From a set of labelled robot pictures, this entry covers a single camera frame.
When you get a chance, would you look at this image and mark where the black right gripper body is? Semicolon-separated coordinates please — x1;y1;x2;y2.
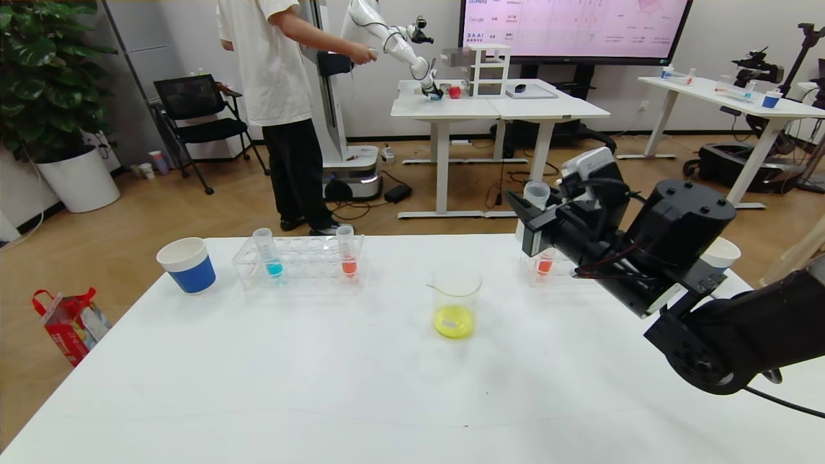
521;203;612;275

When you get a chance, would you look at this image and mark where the yellow pigment test tube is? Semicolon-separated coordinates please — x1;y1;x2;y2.
514;180;552;245

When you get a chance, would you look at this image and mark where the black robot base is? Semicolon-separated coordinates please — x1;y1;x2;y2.
683;141;807;195

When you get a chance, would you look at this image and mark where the clear acrylic tube rack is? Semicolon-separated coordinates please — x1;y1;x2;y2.
231;233;367;290
519;247;582;288

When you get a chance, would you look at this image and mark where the clear glass beaker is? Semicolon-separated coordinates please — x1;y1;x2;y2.
426;262;483;341

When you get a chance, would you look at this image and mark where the small clear tube rack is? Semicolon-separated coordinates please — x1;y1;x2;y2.
660;64;699;86

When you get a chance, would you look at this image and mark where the blue pigment test tube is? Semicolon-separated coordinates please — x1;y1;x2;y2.
252;227;285;282

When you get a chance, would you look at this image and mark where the black display stand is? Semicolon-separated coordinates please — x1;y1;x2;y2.
501;63;618;158

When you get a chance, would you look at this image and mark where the white standing desk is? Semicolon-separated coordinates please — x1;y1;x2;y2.
486;79;612;219
389;79;503;220

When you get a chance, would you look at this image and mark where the grey mouse pad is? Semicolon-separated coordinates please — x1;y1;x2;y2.
504;83;559;100

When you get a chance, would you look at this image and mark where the white shelf unit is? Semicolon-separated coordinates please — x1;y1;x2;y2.
463;43;512;99

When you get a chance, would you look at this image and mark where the blue white paper cup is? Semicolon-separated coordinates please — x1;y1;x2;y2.
156;237;217;296
699;237;743;275

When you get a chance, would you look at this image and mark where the white mobile robot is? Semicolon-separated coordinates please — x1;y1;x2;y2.
309;0;446;201

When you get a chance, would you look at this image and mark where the long white desk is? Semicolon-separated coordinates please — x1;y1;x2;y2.
616;75;825;211

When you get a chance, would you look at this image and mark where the beige plastic stool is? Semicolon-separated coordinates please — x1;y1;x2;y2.
759;216;825;289

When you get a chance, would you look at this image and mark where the person in white shirt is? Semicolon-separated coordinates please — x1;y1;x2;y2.
215;0;378;237

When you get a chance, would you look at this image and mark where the black office chair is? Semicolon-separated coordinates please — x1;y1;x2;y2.
152;73;271;197

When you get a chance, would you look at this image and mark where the white plant pot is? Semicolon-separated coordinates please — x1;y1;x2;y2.
35;144;122;215

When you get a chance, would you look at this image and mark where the red shopping bag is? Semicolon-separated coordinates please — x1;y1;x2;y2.
32;287;112;369

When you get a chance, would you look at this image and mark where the green leafy plant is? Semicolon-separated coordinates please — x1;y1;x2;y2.
0;0;119;166

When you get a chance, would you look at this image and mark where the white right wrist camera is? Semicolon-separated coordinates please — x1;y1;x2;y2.
559;146;621;189

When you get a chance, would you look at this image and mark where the large wall display screen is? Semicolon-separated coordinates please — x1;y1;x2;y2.
458;0;694;66

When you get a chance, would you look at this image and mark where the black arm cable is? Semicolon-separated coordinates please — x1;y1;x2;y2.
741;370;825;420

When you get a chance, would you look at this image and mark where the black camera tripod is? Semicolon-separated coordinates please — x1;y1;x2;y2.
777;21;825;194

